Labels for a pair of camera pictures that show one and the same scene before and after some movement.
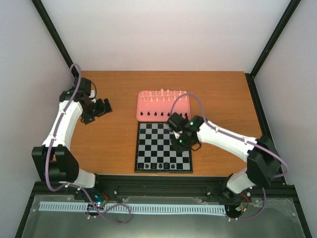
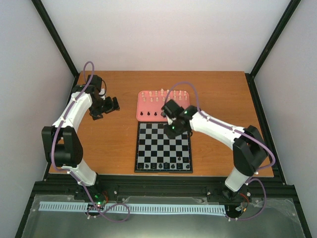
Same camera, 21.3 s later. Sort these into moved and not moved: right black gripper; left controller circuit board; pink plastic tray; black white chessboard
Moved: right black gripper
Not moved: left controller circuit board; pink plastic tray; black white chessboard
